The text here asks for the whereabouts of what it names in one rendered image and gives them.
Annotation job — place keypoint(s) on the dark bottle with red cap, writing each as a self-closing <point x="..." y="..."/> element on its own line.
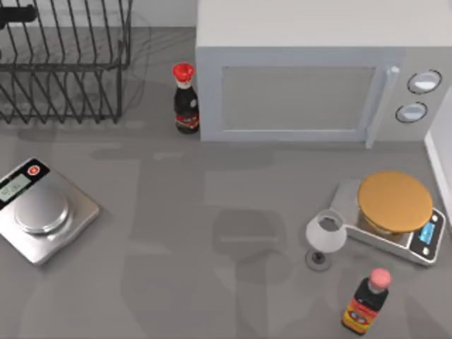
<point x="186" y="102"/>

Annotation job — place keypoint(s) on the microwave oven door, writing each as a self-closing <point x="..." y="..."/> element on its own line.
<point x="296" y="99"/>

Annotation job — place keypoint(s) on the white wine glass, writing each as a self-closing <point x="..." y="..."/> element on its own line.
<point x="325" y="236"/>

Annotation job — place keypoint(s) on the pale microwave oven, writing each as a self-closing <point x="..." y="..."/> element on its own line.
<point x="282" y="28"/>

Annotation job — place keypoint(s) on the kitchen scale with golden plate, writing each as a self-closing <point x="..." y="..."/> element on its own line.
<point x="393" y="203"/>

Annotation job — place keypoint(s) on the silver kitchen scale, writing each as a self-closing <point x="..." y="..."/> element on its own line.
<point x="42" y="212"/>

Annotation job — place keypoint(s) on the round microwave knob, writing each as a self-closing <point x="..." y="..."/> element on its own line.
<point x="423" y="82"/>
<point x="411" y="112"/>

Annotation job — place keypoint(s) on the dark bottle with pink cap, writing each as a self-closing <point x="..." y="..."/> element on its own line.
<point x="367" y="307"/>

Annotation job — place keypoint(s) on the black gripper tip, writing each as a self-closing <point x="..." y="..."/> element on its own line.
<point x="21" y="14"/>

